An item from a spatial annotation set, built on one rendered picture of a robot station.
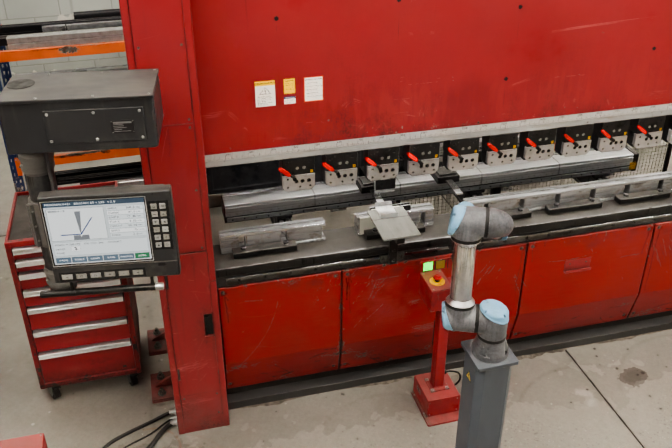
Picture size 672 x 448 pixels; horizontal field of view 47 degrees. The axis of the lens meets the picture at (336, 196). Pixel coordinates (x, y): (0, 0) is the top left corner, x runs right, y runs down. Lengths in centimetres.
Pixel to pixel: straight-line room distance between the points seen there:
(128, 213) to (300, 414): 170
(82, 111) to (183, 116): 55
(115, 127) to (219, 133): 79
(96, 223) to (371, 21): 139
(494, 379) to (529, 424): 88
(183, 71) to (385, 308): 163
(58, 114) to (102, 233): 46
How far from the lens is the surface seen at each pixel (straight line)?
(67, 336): 410
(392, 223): 365
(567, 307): 444
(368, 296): 387
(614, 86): 399
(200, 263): 344
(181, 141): 315
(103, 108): 267
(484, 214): 297
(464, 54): 354
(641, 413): 439
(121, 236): 287
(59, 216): 286
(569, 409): 429
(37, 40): 499
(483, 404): 340
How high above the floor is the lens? 292
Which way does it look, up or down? 30 degrees down
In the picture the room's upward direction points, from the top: straight up
